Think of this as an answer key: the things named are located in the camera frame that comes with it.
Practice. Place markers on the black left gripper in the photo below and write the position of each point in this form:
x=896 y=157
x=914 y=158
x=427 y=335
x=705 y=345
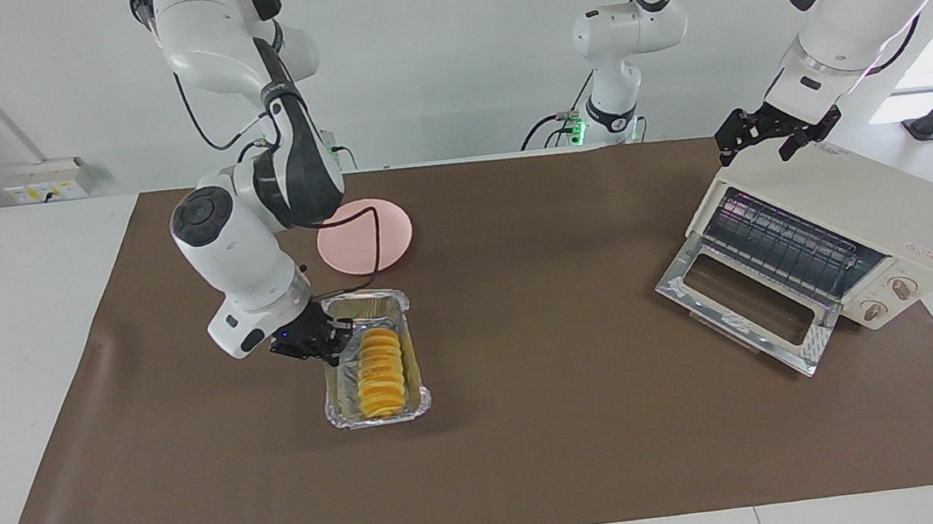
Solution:
x=787 y=120

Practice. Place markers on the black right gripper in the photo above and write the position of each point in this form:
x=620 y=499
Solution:
x=306 y=333

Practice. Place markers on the sliced orange bread loaf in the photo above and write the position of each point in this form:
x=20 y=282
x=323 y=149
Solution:
x=380 y=373

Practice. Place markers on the aluminium foil tray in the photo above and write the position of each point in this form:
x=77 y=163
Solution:
x=414 y=387

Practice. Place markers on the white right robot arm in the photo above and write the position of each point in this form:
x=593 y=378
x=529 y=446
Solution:
x=234 y=250

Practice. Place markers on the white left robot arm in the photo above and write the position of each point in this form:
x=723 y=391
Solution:
x=861 y=1

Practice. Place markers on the cream toaster oven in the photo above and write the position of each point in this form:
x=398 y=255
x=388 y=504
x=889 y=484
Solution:
x=898 y=212

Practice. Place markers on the glass oven door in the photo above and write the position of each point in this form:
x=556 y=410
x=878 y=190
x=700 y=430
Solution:
x=744 y=295

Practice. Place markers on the cream oven knob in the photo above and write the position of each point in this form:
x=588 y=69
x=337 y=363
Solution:
x=873 y=310
x=903 y=288

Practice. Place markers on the pink round plate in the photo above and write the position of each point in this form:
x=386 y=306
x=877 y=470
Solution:
x=353 y=239

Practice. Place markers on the brown paper table mat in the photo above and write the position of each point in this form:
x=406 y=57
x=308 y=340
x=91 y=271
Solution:
x=578 y=439

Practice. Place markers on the small white wall outlet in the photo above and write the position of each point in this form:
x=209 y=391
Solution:
x=333 y=148

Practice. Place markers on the white wall socket strip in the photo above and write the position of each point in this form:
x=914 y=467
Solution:
x=48 y=181

